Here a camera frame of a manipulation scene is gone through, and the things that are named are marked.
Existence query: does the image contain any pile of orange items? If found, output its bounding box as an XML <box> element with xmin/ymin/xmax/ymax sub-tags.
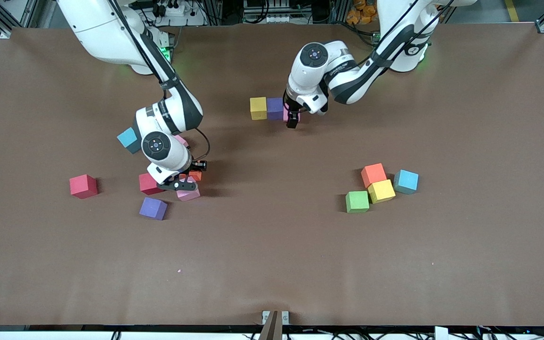
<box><xmin>346</xmin><ymin>0</ymin><xmax>380</xmax><ymax>25</ymax></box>

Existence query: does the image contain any purple foam cube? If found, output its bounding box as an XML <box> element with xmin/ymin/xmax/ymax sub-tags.
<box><xmin>266</xmin><ymin>98</ymin><xmax>285</xmax><ymax>121</ymax></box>
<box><xmin>139</xmin><ymin>197</ymin><xmax>168</xmax><ymax>221</ymax></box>

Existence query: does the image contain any brown wooden strip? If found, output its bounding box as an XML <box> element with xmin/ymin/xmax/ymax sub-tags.
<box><xmin>258</xmin><ymin>310</ymin><xmax>283</xmax><ymax>340</ymax></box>

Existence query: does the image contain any blue foam cube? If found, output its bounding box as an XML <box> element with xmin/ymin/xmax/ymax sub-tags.
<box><xmin>393</xmin><ymin>170</ymin><xmax>419</xmax><ymax>195</ymax></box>
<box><xmin>117</xmin><ymin>127</ymin><xmax>143</xmax><ymax>154</ymax></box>

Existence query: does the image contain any aluminium frame post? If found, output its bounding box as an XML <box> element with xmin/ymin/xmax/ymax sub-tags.
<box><xmin>206</xmin><ymin>0</ymin><xmax>223</xmax><ymax>24</ymax></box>
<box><xmin>331</xmin><ymin>0</ymin><xmax>350</xmax><ymax>23</ymax></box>

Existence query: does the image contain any small metal bracket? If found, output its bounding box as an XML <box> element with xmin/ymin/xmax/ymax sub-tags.
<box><xmin>262</xmin><ymin>310</ymin><xmax>290</xmax><ymax>326</ymax></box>

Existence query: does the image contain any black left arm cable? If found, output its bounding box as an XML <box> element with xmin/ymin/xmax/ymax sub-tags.
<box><xmin>282</xmin><ymin>0</ymin><xmax>454</xmax><ymax>115</ymax></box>

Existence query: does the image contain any red foam cube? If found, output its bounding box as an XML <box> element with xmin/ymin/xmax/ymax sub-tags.
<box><xmin>69</xmin><ymin>174</ymin><xmax>99</xmax><ymax>199</ymax></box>
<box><xmin>139</xmin><ymin>172</ymin><xmax>165</xmax><ymax>196</ymax></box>

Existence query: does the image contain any green foam cube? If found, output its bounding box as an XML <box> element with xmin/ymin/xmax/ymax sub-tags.
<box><xmin>346</xmin><ymin>191</ymin><xmax>370</xmax><ymax>213</ymax></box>

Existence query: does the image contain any brown table cover sheet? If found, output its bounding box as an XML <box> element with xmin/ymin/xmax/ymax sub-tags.
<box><xmin>0</xmin><ymin>23</ymin><xmax>544</xmax><ymax>326</ymax></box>

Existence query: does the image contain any yellow foam cube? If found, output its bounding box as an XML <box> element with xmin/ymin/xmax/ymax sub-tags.
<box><xmin>250</xmin><ymin>97</ymin><xmax>268</xmax><ymax>120</ymax></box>
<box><xmin>367</xmin><ymin>179</ymin><xmax>396</xmax><ymax>204</ymax></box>

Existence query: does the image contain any white power strip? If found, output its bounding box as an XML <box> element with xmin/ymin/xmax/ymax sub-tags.
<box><xmin>152</xmin><ymin>1</ymin><xmax>186</xmax><ymax>17</ymax></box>

